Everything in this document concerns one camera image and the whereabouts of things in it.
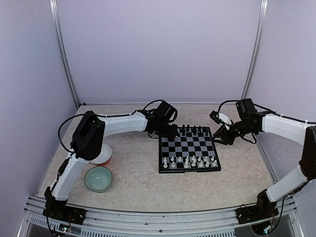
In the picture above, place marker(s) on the white bowl orange outside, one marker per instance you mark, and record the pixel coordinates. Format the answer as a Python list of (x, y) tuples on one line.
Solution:
[(104, 156)]

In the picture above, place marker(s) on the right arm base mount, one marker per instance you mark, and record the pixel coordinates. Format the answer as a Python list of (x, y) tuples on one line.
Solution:
[(247, 214)]

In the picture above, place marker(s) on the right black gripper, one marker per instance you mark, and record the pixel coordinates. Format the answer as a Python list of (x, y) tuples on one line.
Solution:
[(223, 133)]

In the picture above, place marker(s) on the aluminium frame post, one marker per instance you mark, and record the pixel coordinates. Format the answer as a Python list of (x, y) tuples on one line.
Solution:
[(256, 48), (58, 31)]

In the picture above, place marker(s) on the white chess king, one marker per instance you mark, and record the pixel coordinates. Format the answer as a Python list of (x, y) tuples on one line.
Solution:
[(194, 163)]

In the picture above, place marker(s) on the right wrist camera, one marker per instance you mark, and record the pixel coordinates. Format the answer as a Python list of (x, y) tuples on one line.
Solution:
[(219, 117)]

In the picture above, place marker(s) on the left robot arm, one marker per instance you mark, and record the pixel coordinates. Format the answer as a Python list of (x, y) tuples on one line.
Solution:
[(87, 140)]

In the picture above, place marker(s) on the front aluminium rail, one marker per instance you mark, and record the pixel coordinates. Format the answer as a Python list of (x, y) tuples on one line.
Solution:
[(211, 223)]

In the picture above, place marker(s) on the black folding chess board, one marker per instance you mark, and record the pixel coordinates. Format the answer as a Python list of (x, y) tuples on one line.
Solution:
[(190, 143)]

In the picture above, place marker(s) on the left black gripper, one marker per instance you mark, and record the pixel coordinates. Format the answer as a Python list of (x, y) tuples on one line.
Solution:
[(173, 134)]

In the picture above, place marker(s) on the right aluminium frame post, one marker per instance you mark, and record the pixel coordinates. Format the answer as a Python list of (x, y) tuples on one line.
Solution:
[(256, 48)]

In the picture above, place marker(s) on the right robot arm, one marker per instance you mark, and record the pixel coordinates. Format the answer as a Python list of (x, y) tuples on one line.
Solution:
[(289, 145)]

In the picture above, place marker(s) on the white chess queen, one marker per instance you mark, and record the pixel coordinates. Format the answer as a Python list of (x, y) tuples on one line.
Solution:
[(186, 164)]

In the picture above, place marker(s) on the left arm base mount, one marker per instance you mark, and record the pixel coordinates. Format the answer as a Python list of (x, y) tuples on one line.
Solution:
[(72, 215)]

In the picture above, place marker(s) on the pale green ceramic bowl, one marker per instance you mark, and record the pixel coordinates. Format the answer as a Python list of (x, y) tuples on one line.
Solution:
[(98, 179)]

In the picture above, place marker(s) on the left aluminium frame post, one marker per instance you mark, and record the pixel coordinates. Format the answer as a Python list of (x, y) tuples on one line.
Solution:
[(58, 31)]

